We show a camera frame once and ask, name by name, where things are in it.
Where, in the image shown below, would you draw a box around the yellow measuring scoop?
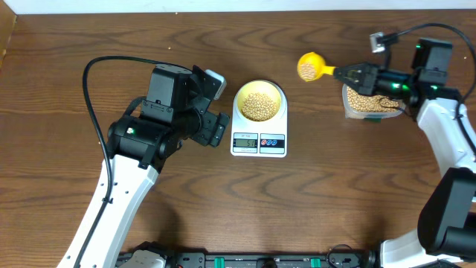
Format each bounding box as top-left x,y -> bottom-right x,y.
297,52 -> 335,82

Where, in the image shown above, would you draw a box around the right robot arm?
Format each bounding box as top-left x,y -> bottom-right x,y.
331,38 -> 475,267

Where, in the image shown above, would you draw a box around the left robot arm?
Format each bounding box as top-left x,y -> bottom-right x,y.
59,63 -> 230,267

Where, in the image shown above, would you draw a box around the white kitchen scale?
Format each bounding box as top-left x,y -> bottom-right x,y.
230,83 -> 288,158

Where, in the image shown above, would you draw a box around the soybeans in yellow bowl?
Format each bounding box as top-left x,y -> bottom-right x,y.
241,92 -> 278,121

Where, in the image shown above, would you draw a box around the yellow bowl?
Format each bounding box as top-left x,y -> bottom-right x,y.
237,80 -> 282,122

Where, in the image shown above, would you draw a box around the clear plastic container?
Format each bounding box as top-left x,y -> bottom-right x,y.
342,84 -> 405,120

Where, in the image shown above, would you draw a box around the pile of soybeans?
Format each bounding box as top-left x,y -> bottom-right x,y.
347,86 -> 400,112

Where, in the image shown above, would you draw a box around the green tape strip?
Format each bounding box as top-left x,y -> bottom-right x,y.
364,118 -> 382,123

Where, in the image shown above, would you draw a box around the cardboard side panel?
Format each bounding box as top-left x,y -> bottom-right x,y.
0,0 -> 17,66

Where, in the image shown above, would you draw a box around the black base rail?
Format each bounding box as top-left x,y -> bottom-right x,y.
115,242 -> 379,268

